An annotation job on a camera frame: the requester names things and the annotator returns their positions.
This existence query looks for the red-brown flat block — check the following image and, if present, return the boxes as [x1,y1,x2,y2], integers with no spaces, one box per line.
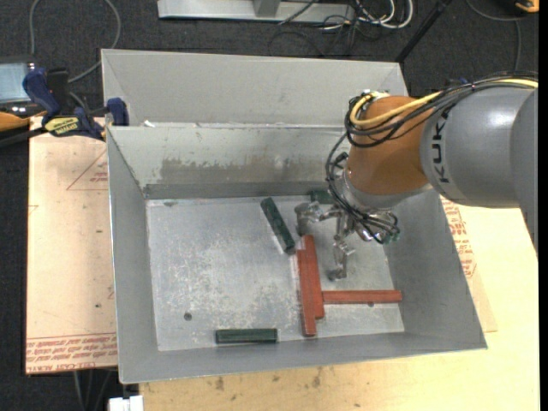
[301,234,320,338]
[320,289,404,306]
[295,249,325,321]

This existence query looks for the grey metal bin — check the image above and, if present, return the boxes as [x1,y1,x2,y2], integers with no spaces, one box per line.
[100,48,489,385]

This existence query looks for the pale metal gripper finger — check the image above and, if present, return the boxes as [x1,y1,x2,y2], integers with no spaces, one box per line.
[294,200,340,236]
[326,232,357,283]

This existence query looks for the brown cardboard board red print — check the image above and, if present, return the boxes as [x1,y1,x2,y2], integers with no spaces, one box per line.
[25,115,500,377]

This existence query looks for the dark green flat block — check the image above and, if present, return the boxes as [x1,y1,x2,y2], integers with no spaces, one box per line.
[214,327,280,346]
[259,196,298,255]
[308,189,336,206]

